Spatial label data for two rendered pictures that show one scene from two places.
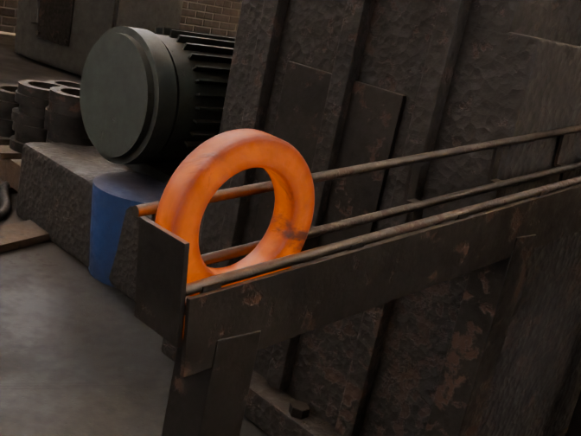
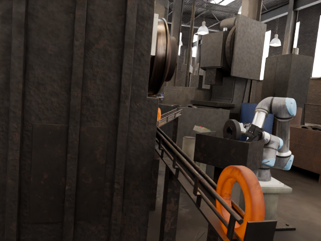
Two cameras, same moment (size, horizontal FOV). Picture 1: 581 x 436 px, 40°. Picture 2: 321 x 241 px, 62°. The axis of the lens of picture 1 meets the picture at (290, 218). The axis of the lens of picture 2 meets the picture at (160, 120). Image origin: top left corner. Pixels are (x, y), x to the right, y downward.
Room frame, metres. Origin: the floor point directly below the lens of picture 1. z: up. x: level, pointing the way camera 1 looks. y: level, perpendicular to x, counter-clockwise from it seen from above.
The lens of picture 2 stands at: (0.61, 0.73, 0.89)
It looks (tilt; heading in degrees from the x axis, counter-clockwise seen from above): 5 degrees down; 301
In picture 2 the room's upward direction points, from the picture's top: 5 degrees clockwise
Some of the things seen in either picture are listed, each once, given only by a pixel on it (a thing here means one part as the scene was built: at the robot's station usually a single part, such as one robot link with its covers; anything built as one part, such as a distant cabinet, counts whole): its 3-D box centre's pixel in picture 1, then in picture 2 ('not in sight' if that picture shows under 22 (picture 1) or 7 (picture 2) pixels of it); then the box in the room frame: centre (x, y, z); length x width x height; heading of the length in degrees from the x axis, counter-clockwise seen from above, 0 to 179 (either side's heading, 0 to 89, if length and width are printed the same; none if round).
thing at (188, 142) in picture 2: not in sight; (187, 164); (1.65, -1.55, 0.26); 0.12 x 0.12 x 0.52
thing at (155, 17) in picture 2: not in sight; (148, 39); (1.39, -0.38, 1.15); 0.26 x 0.02 x 0.18; 137
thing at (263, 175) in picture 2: not in sight; (261, 171); (0.97, -1.42, 0.37); 0.15 x 0.15 x 0.10
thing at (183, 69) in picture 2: not in sight; (185, 84); (5.50, -9.12, 1.39); 0.88 x 0.56 x 2.78; 107
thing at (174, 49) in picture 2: not in sight; (166, 59); (1.50, -0.76, 1.11); 0.28 x 0.06 x 0.28; 137
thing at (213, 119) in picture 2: not in sight; (187, 127); (2.50, -3.30, 0.39); 1.03 x 0.83 x 0.77; 62
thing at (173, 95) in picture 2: not in sight; (184, 111); (3.34, -4.82, 0.55); 1.10 x 0.53 x 1.10; 157
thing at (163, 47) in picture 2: not in sight; (152, 57); (1.56, -0.69, 1.11); 0.47 x 0.06 x 0.47; 137
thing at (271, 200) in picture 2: not in sight; (257, 202); (0.97, -1.43, 0.13); 0.40 x 0.40 x 0.26; 44
